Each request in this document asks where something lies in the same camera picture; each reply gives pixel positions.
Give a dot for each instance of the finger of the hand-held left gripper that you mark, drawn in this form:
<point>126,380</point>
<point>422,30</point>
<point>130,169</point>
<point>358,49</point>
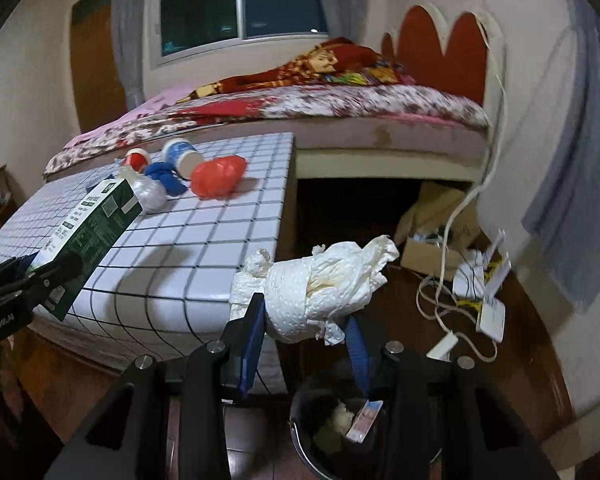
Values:
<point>65,267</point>
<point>10,267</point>

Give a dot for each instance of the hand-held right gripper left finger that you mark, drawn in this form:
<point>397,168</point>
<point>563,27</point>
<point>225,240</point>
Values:
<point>250,355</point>

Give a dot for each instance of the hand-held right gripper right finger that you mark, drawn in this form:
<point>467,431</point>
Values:
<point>359,360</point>

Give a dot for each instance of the green carton box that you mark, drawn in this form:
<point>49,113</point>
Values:
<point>97,217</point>

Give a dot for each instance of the white tissue paper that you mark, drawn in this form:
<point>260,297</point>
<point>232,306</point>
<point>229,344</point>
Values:
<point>300,285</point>

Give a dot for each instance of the black trash bin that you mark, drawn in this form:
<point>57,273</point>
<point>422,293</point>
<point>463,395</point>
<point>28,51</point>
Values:
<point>305,432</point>

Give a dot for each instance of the blue patterned paper cup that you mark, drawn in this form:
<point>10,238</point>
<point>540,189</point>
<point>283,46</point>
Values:
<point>182,156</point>

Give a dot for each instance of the small printed packet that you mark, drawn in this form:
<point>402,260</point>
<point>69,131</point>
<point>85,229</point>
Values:
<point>365,420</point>

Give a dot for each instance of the white tissue wad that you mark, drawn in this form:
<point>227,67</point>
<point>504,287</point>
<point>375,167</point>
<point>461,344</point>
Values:
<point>337,417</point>

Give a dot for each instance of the white power strip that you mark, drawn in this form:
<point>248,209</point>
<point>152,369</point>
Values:
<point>442,346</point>

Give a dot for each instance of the clear plastic bag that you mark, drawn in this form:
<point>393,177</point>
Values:
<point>147,192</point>

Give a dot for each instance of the cardboard box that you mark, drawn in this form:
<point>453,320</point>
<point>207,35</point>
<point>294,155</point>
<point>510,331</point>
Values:
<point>432,255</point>

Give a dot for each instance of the red paper cup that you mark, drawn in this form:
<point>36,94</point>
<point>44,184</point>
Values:
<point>137,161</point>

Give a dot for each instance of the small white modem box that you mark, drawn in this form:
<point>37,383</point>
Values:
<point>467,277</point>

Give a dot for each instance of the white router with antennas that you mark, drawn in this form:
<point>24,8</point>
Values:
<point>491,317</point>

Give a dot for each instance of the table with white grid cover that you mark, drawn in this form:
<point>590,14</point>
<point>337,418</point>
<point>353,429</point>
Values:
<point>205,220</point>

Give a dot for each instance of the pink bed sheet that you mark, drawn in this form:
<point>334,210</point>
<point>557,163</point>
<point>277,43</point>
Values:
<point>130,120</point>

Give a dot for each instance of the red plastic bag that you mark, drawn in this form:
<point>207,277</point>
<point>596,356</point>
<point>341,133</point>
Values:
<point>217,175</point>

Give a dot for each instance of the wooden door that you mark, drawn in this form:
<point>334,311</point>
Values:
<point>95,70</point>

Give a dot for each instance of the grey curtain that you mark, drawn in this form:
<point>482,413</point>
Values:
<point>337,0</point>
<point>127,35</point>

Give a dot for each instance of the bed with floral sheet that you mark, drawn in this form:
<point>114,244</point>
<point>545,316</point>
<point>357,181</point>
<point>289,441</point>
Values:
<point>380,120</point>

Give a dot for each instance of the grey hanging cloth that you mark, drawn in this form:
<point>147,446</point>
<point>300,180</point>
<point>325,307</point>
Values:
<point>575,185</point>

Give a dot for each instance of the red patterned blanket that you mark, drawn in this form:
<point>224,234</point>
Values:
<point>290,67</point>

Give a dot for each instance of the red scalloped headboard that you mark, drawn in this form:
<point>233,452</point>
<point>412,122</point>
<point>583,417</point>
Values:
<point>460,60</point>

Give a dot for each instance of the window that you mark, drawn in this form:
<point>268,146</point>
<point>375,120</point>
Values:
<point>260,5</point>

